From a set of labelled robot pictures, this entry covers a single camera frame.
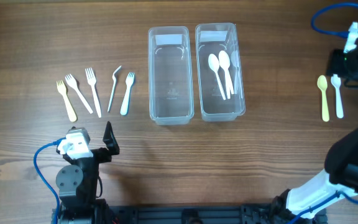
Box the left blue cable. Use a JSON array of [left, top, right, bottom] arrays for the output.
[[33, 140, 67, 224]]

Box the white ribbed spoon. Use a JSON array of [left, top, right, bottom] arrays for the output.
[[208, 54, 226, 100]]

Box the clear plastic container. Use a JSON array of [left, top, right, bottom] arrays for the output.
[[195, 22, 246, 122], [148, 26, 194, 126]]

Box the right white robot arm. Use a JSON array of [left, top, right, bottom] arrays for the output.
[[110, 25, 358, 223]]

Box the translucent clear spoon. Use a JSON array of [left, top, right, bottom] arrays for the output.
[[231, 50, 241, 94]]

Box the clear right plastic container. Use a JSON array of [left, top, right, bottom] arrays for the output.
[[195, 22, 246, 122]]

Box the yellow plastic fork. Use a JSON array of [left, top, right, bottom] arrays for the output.
[[57, 80, 77, 122]]

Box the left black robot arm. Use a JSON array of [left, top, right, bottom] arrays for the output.
[[53, 147, 119, 224]]

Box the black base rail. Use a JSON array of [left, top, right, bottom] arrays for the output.
[[104, 202, 328, 224]]

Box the white small spoon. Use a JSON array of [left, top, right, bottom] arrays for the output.
[[331, 74, 344, 119]]

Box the yellow plastic spoon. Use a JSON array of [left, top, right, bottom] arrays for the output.
[[317, 75, 329, 122]]

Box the white short plastic fork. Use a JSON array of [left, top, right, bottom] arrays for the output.
[[65, 74, 93, 114]]

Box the white long plastic fork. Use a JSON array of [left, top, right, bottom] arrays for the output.
[[85, 67, 102, 118]]

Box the clear left plastic container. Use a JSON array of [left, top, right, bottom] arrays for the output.
[[148, 26, 194, 126]]

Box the light blue plastic fork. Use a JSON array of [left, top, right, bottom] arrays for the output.
[[120, 72, 135, 116]]

